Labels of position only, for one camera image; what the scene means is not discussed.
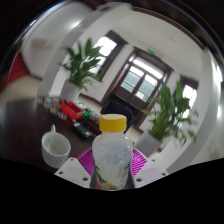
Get small potted plant, white pot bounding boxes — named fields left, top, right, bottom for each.
left=59, top=38, right=103, bottom=103

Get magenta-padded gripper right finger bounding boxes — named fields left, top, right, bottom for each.
left=128, top=147, right=170, bottom=189

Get red box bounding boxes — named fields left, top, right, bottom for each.
left=59, top=100, right=85, bottom=121

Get white wall-mounted heater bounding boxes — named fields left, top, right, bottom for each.
left=31, top=39, right=55, bottom=51

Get wide dark-framed window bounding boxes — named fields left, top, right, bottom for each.
left=87, top=30, right=128, bottom=81

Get red carpeted stairs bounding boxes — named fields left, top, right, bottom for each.
left=6, top=52, right=30, bottom=85

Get black office chair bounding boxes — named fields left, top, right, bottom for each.
left=99, top=93, right=141, bottom=130

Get dark wooden glazed double door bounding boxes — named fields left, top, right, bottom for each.
left=101, top=47, right=175, bottom=130

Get large potted plant, white pot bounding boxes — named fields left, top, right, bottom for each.
left=134, top=81, right=200, bottom=158

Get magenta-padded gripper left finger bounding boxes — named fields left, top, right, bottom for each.
left=54, top=147, right=96, bottom=190

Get black flat device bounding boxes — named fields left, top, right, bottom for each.
left=71, top=120, right=96, bottom=141

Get white speckled cup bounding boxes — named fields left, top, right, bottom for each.
left=41, top=124, right=72, bottom=169

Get clear bottle with yellow cap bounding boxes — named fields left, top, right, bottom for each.
left=91, top=113, right=134, bottom=192

